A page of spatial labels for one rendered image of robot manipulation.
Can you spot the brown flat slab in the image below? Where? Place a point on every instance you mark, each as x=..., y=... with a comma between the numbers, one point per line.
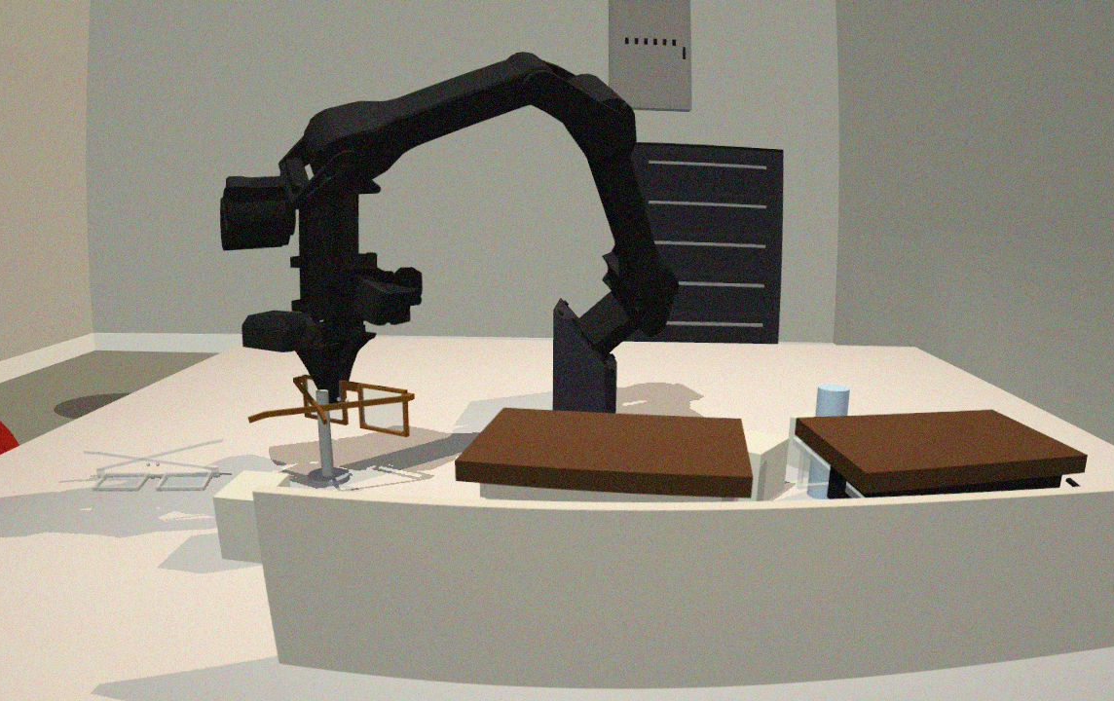
x=548, y=455
x=936, y=453

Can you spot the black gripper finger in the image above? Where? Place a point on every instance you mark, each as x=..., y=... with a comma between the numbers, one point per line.
x=348, y=356
x=322, y=363

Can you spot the brown eyeglasses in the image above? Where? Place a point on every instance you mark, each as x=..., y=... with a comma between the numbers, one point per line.
x=383, y=409

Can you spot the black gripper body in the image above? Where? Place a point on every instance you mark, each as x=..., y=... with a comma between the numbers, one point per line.
x=292, y=331

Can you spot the white curved panel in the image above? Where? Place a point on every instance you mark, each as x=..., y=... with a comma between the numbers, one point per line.
x=683, y=594

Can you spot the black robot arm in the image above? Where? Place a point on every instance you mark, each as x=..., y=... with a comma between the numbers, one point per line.
x=349, y=145

